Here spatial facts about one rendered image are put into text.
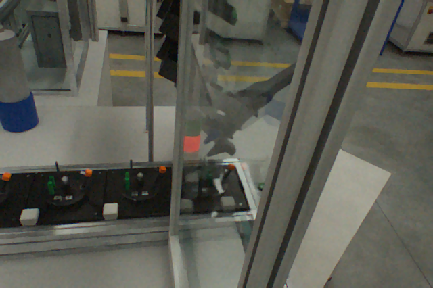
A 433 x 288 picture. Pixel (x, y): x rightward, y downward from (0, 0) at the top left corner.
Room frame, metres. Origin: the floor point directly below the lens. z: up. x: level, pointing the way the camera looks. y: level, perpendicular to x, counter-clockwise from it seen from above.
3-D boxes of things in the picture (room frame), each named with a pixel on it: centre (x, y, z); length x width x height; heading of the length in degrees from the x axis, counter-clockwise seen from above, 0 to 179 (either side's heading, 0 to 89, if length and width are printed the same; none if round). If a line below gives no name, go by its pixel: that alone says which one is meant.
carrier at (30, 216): (0.83, 0.48, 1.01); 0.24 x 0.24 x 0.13; 15
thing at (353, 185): (1.16, -0.31, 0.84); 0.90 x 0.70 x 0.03; 146
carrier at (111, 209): (0.90, 0.25, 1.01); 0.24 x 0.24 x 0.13; 15
